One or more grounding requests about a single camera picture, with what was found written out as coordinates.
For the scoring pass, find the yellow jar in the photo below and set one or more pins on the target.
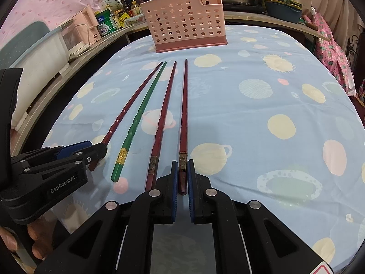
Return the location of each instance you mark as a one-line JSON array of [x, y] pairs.
[[124, 20]]

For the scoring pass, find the green tin can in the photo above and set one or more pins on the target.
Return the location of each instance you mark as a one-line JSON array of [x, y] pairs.
[[106, 22]]

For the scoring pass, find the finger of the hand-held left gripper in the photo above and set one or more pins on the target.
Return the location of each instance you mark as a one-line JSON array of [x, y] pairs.
[[85, 157], [71, 147]]

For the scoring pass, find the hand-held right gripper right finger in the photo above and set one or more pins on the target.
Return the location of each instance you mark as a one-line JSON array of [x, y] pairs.
[[191, 199]]

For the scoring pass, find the pink floral garment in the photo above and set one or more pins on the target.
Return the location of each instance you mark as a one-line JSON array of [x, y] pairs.
[[333, 57]]

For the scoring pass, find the pink dotted curtain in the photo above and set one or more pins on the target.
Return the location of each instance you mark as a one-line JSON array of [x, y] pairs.
[[51, 2]]

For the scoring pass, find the dark red chopstick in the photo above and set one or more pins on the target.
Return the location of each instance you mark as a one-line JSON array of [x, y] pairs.
[[127, 110], [184, 131], [156, 151]]

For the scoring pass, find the white plastic tub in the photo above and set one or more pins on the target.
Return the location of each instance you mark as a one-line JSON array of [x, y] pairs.
[[25, 62]]

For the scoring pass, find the green chopstick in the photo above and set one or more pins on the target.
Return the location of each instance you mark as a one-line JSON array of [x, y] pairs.
[[117, 171]]

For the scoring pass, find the pink perforated utensil holder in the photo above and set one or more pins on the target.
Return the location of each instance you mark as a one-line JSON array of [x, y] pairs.
[[182, 22]]

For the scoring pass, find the dark sauce bottle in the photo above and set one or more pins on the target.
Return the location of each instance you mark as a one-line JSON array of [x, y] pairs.
[[124, 5]]

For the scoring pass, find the person's left hand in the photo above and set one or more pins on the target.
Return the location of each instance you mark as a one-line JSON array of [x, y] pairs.
[[37, 231]]

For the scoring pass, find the clear food container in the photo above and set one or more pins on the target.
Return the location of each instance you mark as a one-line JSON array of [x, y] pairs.
[[135, 20]]

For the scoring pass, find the blue basin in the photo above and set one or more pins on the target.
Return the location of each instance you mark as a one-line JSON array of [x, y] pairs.
[[282, 10]]

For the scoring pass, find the pink kitchen appliance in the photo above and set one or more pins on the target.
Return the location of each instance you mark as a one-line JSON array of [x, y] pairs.
[[85, 25]]

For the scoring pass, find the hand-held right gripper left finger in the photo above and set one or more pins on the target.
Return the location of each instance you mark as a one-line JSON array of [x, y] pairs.
[[174, 194]]

